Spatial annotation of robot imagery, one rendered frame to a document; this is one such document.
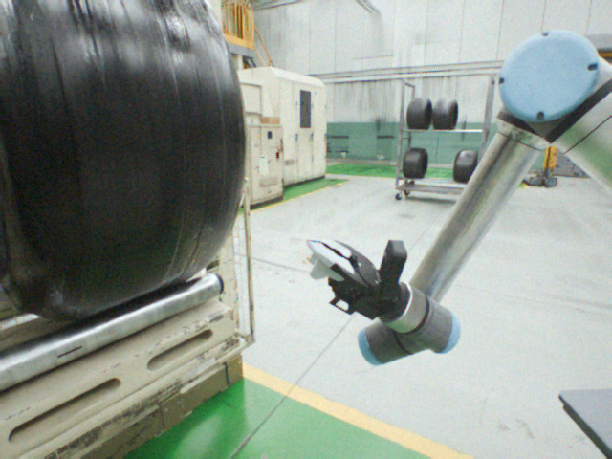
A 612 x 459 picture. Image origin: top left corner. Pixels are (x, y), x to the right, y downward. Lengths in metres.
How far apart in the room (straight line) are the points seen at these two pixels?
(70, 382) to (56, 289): 0.14
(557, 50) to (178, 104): 0.47
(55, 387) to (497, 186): 0.77
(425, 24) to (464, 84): 2.16
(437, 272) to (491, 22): 11.26
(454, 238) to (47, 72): 0.70
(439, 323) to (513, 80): 0.42
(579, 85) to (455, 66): 11.23
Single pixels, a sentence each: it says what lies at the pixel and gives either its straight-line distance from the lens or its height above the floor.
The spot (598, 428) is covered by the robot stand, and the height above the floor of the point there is 0.60.
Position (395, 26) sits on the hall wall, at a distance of 12.42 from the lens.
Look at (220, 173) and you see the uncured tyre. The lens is 0.45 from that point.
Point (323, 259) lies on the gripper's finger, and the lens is 0.56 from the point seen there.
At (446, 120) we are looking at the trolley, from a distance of 5.82.
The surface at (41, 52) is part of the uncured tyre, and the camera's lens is 0.39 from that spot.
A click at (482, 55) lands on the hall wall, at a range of 11.73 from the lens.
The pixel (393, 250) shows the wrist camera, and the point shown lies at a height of 0.99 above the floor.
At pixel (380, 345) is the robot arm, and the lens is 0.78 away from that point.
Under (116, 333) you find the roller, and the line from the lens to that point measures 0.56.
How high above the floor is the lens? 1.17
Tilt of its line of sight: 16 degrees down
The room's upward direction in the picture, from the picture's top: straight up
